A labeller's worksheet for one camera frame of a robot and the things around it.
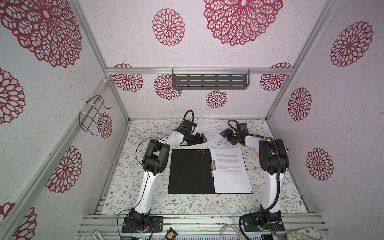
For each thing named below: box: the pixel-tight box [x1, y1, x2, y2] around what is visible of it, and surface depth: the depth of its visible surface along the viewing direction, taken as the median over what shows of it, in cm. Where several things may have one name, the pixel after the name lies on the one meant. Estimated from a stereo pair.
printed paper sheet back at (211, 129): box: [194, 118, 228, 144], surface depth 119 cm
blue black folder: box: [168, 149, 253, 194], surface depth 94 cm
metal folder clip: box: [210, 156, 217, 178], surface depth 95 cm
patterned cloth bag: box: [286, 227, 322, 240], surface depth 70 cm
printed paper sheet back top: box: [195, 118, 211, 127], surface depth 123 cm
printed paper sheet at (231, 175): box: [210, 148, 253, 194], surface depth 94 cm
